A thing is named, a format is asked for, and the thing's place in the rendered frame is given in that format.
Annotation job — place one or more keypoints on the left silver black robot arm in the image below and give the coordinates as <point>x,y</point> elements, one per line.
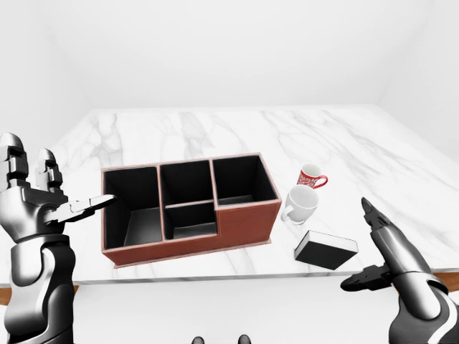
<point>36,286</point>

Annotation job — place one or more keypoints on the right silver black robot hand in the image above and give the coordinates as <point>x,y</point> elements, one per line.
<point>391,251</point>

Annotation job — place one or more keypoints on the small dark rounded shape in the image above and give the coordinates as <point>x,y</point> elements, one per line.
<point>197,340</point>
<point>244,339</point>

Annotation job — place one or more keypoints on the right silver black robot arm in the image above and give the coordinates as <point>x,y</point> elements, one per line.
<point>425,308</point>

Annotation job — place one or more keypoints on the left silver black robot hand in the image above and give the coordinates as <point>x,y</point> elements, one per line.
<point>27,206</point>

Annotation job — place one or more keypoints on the black book with white pages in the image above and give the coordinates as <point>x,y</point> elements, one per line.
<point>324,251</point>

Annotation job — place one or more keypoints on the red patterned mug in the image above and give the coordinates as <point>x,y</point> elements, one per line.
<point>310,177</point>

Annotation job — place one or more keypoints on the red-brown desk caddy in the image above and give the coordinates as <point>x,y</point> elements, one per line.
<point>190,211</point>

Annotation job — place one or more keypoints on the white mug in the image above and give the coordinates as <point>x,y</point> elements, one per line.
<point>300,205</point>

